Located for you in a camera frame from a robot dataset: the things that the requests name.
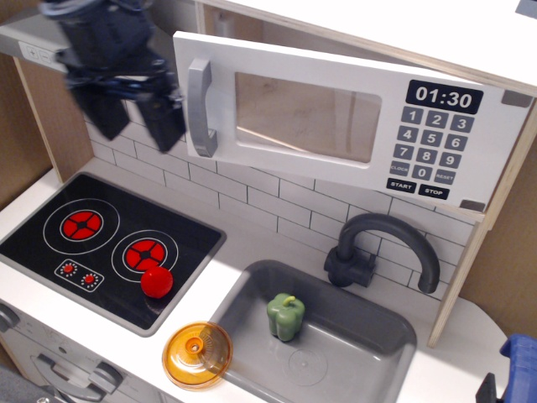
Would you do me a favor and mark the black object at bottom edge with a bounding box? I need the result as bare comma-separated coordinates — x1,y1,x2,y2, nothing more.
475,373,498,403

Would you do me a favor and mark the blue plastic object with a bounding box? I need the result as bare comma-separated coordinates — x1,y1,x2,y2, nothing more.
500,334,536,403

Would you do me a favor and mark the grey toy sink basin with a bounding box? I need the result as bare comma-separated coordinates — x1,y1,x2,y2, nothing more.
211,260,417,402

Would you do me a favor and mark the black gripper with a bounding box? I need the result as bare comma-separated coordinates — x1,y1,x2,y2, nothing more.
39,1,186,153

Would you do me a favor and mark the black toy stove top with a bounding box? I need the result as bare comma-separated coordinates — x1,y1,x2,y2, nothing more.
1,173,226,337

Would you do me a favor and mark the grey toy range hood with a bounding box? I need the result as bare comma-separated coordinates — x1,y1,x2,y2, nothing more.
0,0,181,110

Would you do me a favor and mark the grey toy oven front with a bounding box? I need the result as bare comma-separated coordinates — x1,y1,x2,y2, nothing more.
1,301,165,402

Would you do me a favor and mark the wooden toy kitchen cabinet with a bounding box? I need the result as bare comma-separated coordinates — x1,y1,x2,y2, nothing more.
195,0,537,348

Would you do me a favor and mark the green toy bell pepper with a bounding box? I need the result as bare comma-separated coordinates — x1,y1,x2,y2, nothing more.
267,293,305,342

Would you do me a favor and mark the orange transparent pot lid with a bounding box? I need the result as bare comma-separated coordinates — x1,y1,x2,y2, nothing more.
162,322,233,390

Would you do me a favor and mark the white toy microwave door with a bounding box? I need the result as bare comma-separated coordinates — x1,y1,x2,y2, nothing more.
174,32,533,212

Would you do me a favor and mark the red toy tomato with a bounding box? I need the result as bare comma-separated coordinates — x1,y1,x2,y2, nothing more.
140,266,174,299

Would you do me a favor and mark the dark grey toy faucet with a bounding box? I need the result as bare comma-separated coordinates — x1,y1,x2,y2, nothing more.
323,212,441,294

